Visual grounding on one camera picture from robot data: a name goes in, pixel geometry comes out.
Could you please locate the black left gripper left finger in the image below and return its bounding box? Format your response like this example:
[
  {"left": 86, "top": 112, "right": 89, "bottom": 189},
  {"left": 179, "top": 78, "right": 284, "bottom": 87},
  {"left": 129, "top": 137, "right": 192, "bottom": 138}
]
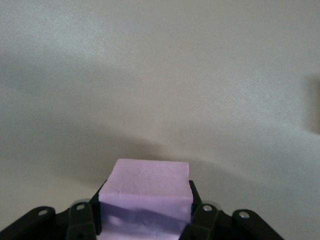
[{"left": 0, "top": 178, "right": 109, "bottom": 240}]

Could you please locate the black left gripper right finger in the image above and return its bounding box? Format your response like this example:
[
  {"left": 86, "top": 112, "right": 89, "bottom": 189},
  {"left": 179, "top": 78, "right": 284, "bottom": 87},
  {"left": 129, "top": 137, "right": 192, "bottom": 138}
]
[{"left": 179, "top": 180, "right": 286, "bottom": 240}]

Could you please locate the pink foam cube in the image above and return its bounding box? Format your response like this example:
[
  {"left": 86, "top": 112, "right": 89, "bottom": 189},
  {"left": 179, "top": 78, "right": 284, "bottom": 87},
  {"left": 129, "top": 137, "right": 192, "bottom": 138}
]
[{"left": 98, "top": 158, "right": 194, "bottom": 240}]

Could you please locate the table cover sheet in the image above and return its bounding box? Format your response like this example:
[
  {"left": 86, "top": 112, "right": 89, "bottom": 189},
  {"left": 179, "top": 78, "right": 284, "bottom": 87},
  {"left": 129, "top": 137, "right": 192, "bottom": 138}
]
[{"left": 0, "top": 0, "right": 320, "bottom": 240}]

